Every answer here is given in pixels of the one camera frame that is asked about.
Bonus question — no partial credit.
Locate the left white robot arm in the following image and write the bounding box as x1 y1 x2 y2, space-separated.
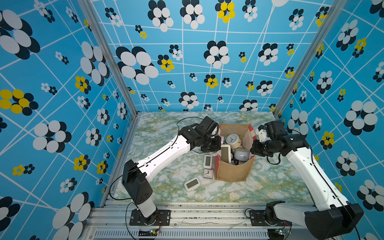
121 117 221 220

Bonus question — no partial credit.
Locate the grey round clock wire handle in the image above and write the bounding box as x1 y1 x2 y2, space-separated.
234 148 251 162

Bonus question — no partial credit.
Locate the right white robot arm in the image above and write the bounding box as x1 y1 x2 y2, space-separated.
250 121 364 240

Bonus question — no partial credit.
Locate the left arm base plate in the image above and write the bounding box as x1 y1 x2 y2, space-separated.
129 209 171 226

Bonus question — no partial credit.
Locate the small white digital clock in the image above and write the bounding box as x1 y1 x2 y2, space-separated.
203 155 213 170

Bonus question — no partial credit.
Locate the right green circuit board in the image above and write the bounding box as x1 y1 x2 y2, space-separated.
268 229 285 240

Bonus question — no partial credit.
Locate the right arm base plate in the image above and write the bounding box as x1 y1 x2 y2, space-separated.
248 210 292 228

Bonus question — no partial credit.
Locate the green circuit board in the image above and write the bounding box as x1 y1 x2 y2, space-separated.
268 229 285 240
138 229 160 237

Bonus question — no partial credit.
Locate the large white digital clock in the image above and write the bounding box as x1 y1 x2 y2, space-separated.
221 145 232 164

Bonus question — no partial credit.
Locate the lowest white digital clock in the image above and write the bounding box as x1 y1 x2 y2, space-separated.
184 177 201 192

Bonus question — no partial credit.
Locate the blue twin-bell alarm clock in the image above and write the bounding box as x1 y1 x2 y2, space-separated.
225 134 242 150

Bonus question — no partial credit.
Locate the small clear square clock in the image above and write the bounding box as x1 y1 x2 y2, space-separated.
203 169 215 179

